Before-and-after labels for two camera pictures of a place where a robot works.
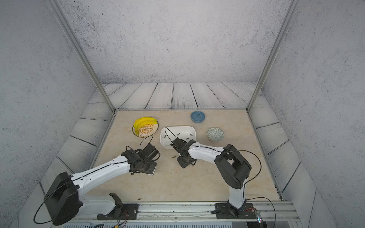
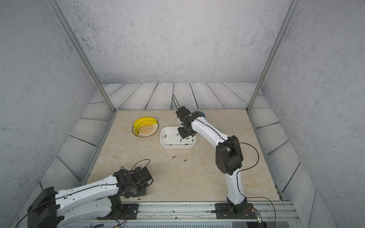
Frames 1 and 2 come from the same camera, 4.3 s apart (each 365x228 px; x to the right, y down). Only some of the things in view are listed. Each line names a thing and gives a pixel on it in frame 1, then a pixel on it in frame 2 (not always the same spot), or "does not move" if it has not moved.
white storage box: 168,134 does not move
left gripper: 154,164 → 145,192
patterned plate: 146,130 does not move
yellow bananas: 140,121 does not move
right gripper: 181,163 → 181,134
